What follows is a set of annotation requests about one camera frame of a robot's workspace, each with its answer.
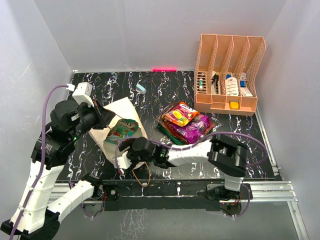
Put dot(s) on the orange desk organizer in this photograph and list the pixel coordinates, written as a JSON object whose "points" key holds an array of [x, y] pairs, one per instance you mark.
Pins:
{"points": [[223, 56]]}

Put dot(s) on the red Doritos chips bag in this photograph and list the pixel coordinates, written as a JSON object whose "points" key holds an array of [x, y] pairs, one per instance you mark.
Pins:
{"points": [[168, 124]]}

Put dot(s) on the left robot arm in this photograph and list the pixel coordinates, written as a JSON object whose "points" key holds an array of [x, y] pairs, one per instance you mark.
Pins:
{"points": [[36, 218]]}

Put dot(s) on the yellow sticky notes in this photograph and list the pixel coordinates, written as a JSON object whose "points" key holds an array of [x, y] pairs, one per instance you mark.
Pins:
{"points": [[234, 105]]}

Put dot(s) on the green chips bag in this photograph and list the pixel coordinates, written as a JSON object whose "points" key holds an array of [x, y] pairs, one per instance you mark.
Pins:
{"points": [[175, 140]]}

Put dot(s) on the light blue stapler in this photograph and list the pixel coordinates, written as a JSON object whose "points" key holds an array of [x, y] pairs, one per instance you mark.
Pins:
{"points": [[140, 89]]}

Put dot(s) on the brown paper bag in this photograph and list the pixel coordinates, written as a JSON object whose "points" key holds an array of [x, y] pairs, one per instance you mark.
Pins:
{"points": [[123, 109]]}

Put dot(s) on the purple snack packet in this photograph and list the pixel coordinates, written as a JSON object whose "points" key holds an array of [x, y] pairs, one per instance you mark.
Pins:
{"points": [[193, 131]]}

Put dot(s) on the red brown snack box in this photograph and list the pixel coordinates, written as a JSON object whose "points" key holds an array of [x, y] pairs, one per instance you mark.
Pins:
{"points": [[159, 119]]}

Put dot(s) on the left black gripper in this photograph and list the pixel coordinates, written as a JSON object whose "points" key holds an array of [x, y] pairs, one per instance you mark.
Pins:
{"points": [[104, 116]]}

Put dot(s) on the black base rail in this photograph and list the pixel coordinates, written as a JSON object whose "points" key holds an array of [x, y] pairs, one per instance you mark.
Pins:
{"points": [[164, 194]]}

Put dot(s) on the white labelled bottle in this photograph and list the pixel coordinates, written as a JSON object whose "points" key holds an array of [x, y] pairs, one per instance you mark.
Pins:
{"points": [[231, 86]]}

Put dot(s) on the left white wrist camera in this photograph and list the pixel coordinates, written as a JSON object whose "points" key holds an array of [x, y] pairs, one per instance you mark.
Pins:
{"points": [[81, 93]]}

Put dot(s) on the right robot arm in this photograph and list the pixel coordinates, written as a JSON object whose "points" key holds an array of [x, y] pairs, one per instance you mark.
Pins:
{"points": [[223, 152]]}

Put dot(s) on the colourful candy packet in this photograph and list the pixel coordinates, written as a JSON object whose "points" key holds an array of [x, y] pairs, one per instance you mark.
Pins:
{"points": [[181, 114]]}

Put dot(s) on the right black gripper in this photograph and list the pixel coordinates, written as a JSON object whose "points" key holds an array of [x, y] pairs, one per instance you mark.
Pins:
{"points": [[125, 145]]}

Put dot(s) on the teal Fox's candy packet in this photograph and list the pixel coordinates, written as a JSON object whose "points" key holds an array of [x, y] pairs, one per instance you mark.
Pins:
{"points": [[124, 128]]}

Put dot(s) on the pink tape strip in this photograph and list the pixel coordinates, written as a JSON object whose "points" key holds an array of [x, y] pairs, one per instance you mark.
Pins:
{"points": [[164, 69]]}

